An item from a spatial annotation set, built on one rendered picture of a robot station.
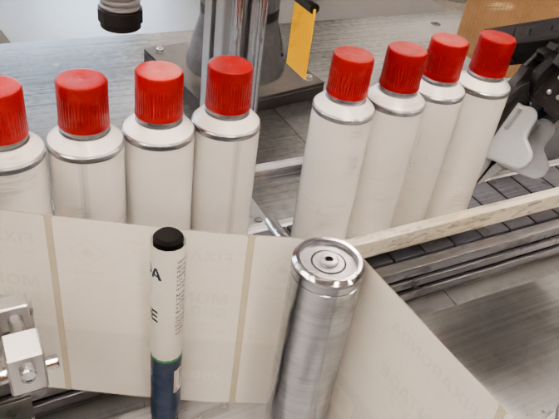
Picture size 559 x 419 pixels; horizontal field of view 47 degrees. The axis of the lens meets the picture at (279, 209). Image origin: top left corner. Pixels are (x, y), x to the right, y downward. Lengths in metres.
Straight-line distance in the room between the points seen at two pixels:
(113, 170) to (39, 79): 0.57
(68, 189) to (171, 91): 0.10
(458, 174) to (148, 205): 0.31
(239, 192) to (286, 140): 0.39
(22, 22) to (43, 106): 0.30
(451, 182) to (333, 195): 0.15
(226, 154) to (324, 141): 0.09
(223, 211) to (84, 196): 0.11
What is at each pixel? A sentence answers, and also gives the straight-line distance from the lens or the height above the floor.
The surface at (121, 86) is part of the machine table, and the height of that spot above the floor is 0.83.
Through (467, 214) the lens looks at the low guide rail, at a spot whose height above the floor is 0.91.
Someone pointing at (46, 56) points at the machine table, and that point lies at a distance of 1.08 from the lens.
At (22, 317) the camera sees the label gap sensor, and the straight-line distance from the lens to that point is 0.38.
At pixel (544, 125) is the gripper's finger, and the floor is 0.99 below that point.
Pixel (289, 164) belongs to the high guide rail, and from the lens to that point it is 0.59.
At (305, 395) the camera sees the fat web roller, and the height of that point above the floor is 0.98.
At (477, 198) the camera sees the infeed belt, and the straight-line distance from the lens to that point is 0.76.
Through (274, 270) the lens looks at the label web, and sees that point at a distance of 0.36.
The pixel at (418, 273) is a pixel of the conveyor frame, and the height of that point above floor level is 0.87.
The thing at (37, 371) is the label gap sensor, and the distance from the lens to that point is 0.37.
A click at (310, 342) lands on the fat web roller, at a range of 0.34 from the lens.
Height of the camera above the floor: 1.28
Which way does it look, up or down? 37 degrees down
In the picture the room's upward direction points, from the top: 8 degrees clockwise
